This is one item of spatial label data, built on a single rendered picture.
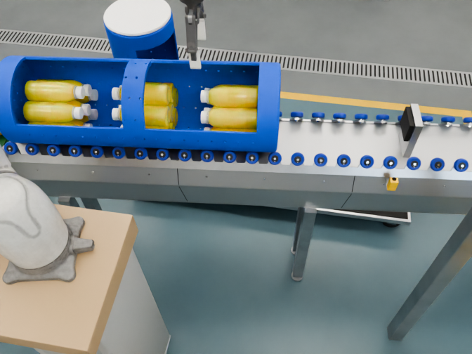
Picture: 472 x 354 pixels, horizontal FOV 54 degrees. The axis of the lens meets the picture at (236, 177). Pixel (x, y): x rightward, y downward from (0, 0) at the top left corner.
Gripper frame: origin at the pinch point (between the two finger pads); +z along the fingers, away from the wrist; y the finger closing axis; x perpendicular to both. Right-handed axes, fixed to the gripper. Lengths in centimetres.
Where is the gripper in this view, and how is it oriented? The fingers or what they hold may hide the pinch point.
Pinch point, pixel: (197, 49)
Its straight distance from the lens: 137.7
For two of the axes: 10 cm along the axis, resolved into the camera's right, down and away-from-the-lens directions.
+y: 0.7, -8.0, 6.0
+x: -10.0, -0.4, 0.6
